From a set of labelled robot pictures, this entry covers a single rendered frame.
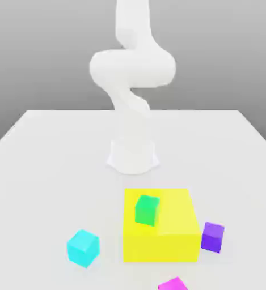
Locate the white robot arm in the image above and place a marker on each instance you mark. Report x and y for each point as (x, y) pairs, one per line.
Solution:
(132, 68)

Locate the small green cube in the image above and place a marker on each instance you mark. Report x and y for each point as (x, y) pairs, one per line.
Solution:
(146, 211)

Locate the small cyan cube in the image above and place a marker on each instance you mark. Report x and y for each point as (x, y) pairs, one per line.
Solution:
(82, 248)

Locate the small purple cube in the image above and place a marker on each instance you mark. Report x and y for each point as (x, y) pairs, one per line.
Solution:
(212, 237)

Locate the small magenta cube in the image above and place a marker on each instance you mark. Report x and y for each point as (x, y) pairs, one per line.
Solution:
(172, 285)

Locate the large yellow box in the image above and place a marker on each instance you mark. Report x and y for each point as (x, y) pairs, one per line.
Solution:
(175, 238)

